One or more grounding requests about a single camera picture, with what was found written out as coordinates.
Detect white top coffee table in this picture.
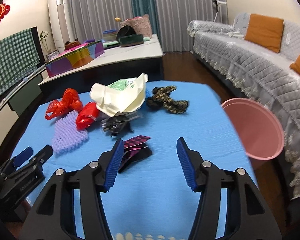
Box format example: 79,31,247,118
39,34,164,88

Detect potted bamboo plant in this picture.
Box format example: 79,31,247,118
39,30,52,55

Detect stacked colorful bowls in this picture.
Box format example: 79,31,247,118
102,29,118,42

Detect pink woven basket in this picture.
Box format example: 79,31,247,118
120,14,153,38

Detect purple foam net sleeve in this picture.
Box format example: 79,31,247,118
52,110,89,155

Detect teal curtain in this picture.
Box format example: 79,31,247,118
131,0,161,41

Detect tv cabinet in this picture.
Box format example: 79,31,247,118
0,66,47,146

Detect black plastic wrapper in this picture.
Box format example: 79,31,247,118
101,112,142,137

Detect pink plastic trash bin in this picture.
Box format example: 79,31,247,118
222,98,285,170

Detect colorful rectangular box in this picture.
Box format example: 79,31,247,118
45,40,104,77

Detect grey curtain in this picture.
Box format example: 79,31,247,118
68,0,228,52

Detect blue table mat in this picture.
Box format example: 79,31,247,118
12,81,257,239

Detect leopard print fabric scrap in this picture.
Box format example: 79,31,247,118
146,86,189,114

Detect white standing air conditioner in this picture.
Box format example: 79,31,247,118
48,0,75,53

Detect green checkered cloth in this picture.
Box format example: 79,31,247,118
0,29,40,96

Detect dark green round tray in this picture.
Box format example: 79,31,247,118
119,34,144,47

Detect red plastic bag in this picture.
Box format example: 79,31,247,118
45,88,83,120
76,102,100,130

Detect orange cushion far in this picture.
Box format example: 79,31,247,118
244,14,284,53

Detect grey quilted sofa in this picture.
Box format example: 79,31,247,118
187,12,300,198

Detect black pink checkered wrapper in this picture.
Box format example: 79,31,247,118
118,135,153,173

